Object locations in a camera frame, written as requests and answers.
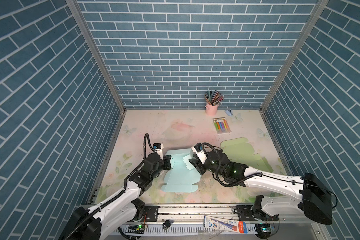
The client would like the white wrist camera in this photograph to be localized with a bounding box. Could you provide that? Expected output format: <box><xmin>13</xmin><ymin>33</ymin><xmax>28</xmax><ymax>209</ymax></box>
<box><xmin>153</xmin><ymin>143</ymin><xmax>164</xmax><ymax>159</ymax></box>
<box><xmin>191</xmin><ymin>143</ymin><xmax>208</xmax><ymax>164</ymax></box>

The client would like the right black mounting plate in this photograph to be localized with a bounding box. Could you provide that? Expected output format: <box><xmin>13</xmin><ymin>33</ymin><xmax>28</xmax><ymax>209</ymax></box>
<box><xmin>233</xmin><ymin>204</ymin><xmax>280</xmax><ymax>222</ymax></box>

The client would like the right green lit device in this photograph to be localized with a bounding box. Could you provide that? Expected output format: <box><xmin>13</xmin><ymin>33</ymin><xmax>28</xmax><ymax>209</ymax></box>
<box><xmin>255</xmin><ymin>224</ymin><xmax>272</xmax><ymax>240</ymax></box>

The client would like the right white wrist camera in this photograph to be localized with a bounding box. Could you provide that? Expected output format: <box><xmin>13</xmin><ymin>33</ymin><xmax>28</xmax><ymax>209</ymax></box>
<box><xmin>191</xmin><ymin>143</ymin><xmax>208</xmax><ymax>164</ymax></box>

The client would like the left black corrugated cable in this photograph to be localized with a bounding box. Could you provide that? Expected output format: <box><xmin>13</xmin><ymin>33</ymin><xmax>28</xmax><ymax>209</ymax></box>
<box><xmin>62</xmin><ymin>132</ymin><xmax>156</xmax><ymax>240</ymax></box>

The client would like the small black knob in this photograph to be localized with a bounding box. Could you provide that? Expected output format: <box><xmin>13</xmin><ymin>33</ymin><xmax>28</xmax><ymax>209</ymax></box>
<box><xmin>163</xmin><ymin>220</ymin><xmax>171</xmax><ymax>231</ymax></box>

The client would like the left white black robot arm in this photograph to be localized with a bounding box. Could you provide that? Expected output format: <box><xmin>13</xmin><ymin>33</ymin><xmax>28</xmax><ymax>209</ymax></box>
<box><xmin>59</xmin><ymin>153</ymin><xmax>172</xmax><ymax>240</ymax></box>

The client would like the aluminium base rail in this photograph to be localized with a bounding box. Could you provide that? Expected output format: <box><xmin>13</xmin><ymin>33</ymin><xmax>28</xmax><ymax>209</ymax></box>
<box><xmin>65</xmin><ymin>202</ymin><xmax>331</xmax><ymax>240</ymax></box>

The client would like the pack of coloured markers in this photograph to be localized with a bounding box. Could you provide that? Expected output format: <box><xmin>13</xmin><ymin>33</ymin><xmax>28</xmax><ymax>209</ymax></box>
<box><xmin>213</xmin><ymin>118</ymin><xmax>231</xmax><ymax>134</ymax></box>

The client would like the light blue paper box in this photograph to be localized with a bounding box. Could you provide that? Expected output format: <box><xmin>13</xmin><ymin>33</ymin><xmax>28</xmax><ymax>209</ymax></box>
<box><xmin>161</xmin><ymin>149</ymin><xmax>201</xmax><ymax>193</ymax></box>

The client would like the black mounting plate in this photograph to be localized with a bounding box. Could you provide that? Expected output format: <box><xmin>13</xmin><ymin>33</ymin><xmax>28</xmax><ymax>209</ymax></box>
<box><xmin>233</xmin><ymin>204</ymin><xmax>280</xmax><ymax>222</ymax></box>
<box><xmin>133</xmin><ymin>206</ymin><xmax>159</xmax><ymax>223</ymax></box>

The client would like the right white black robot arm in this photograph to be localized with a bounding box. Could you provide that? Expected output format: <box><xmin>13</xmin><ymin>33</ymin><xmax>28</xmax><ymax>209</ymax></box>
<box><xmin>186</xmin><ymin>150</ymin><xmax>337</xmax><ymax>225</ymax></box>

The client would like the light green flat paper box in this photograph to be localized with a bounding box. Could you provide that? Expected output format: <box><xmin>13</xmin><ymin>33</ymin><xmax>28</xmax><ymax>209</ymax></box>
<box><xmin>220</xmin><ymin>138</ymin><xmax>274</xmax><ymax>173</ymax></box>

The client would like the left green circuit board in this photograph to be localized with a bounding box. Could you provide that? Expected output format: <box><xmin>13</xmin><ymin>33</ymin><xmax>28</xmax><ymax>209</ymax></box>
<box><xmin>127</xmin><ymin>225</ymin><xmax>146</xmax><ymax>235</ymax></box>

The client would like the white red blue package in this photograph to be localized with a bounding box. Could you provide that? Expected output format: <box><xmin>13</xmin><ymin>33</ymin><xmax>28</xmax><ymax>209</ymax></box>
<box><xmin>204</xmin><ymin>216</ymin><xmax>248</xmax><ymax>234</ymax></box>

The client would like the right black cable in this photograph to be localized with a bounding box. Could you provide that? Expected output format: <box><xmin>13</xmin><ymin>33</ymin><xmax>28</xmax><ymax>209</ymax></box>
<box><xmin>201</xmin><ymin>142</ymin><xmax>339</xmax><ymax>211</ymax></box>

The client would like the coloured pencils bundle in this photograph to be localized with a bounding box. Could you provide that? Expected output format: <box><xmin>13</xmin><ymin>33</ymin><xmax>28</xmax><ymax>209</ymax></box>
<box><xmin>204</xmin><ymin>91</ymin><xmax>224</xmax><ymax>106</ymax></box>

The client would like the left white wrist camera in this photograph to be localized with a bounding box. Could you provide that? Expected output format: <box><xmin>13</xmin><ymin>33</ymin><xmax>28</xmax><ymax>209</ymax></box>
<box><xmin>153</xmin><ymin>143</ymin><xmax>164</xmax><ymax>159</ymax></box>

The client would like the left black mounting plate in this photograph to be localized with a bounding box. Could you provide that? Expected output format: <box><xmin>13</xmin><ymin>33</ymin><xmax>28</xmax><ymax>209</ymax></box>
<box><xmin>133</xmin><ymin>206</ymin><xmax>159</xmax><ymax>223</ymax></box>

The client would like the pink pencil cup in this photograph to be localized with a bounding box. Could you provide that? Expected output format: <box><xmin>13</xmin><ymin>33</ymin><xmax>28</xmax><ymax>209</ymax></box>
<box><xmin>205</xmin><ymin>104</ymin><xmax>219</xmax><ymax>116</ymax></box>

